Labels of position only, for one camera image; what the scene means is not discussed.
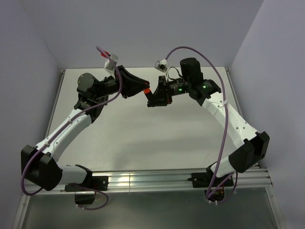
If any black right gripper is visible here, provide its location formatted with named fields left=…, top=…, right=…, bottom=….
left=147, top=74, right=191, bottom=106

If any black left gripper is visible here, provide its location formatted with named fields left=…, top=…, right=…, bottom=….
left=94, top=67, right=151, bottom=100

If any black orange tip highlighter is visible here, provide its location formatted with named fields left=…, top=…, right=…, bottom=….
left=145, top=92, right=154, bottom=102

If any orange pen cap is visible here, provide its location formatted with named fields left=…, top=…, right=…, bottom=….
left=143, top=88, right=151, bottom=94

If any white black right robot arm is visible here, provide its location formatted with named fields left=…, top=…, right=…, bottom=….
left=144, top=58, right=270, bottom=186

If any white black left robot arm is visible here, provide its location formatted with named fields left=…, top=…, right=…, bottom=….
left=21, top=65, right=150, bottom=191

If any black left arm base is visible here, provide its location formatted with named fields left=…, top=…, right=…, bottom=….
left=64, top=176, right=109, bottom=209

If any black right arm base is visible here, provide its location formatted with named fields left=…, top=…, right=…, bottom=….
left=190, top=170, right=234, bottom=200

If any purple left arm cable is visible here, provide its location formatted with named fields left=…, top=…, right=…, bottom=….
left=20, top=45, right=123, bottom=210

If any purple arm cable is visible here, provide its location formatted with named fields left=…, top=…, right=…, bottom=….
left=165, top=46, right=238, bottom=204
left=20, top=45, right=123, bottom=210

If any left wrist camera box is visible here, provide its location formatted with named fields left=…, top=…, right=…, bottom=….
left=101, top=52, right=119, bottom=76

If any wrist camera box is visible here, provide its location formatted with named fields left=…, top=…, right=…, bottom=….
left=155, top=59, right=169, bottom=80
left=101, top=52, right=119, bottom=76

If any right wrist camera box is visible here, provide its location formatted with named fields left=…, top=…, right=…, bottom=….
left=155, top=59, right=169, bottom=80

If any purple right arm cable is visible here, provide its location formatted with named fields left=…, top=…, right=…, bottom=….
left=165, top=46, right=238, bottom=204

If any aluminium front rail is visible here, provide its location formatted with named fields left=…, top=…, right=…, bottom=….
left=23, top=168, right=273, bottom=195

